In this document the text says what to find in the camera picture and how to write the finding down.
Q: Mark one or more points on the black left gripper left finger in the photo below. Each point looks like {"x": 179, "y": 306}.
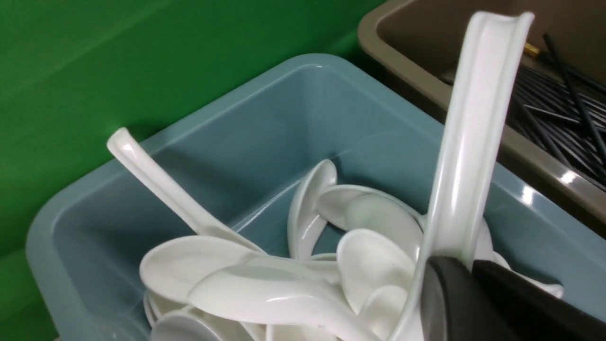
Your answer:
{"x": 455, "y": 308}

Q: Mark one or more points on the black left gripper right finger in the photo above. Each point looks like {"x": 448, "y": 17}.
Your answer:
{"x": 532, "y": 313}

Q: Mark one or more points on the white soup spoon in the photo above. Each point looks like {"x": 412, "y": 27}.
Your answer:
{"x": 485, "y": 75}
{"x": 139, "y": 163}

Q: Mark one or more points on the pile of white soup spoons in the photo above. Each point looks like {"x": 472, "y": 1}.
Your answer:
{"x": 376, "y": 289}

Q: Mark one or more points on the brown plastic chopstick bin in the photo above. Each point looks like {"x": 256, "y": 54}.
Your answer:
{"x": 416, "y": 41}

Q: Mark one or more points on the teal plastic spoon bin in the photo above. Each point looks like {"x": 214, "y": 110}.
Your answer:
{"x": 241, "y": 158}

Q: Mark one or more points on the pile of black chopsticks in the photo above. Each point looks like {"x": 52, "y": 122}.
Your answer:
{"x": 560, "y": 119}

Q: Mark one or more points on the upright white soup spoon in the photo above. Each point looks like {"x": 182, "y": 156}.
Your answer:
{"x": 139, "y": 163}

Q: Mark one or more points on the green backdrop cloth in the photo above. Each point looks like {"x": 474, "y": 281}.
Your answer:
{"x": 73, "y": 71}

